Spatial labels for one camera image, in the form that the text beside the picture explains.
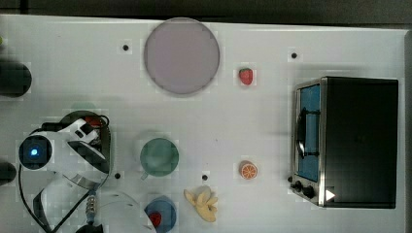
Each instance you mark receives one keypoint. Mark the red ketchup bottle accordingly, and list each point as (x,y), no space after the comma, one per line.
(94,121)

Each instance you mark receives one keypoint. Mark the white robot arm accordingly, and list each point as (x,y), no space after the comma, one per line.
(77,154)

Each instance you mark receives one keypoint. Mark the red toy strawberry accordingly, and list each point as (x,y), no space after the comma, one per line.
(246,76)

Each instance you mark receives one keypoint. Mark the green mug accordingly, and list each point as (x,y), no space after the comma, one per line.
(159,157)

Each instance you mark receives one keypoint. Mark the round grey plate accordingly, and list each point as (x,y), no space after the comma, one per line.
(182,55)

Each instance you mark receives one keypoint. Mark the toy orange half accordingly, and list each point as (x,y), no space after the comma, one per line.
(248,170)

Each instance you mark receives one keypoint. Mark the toy peeled banana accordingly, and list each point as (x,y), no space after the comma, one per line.
(204,203)

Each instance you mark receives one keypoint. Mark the blue cup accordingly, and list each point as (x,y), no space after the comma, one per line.
(166,207)

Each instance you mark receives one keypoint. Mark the small red toy fruit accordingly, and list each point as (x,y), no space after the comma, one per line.
(155,218)

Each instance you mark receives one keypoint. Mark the black toaster oven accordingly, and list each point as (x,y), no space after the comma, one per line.
(344,142)

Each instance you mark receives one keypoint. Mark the black pot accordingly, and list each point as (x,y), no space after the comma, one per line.
(15,79)

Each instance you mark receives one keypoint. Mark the black cylindrical cup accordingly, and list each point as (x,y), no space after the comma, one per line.
(8,172)

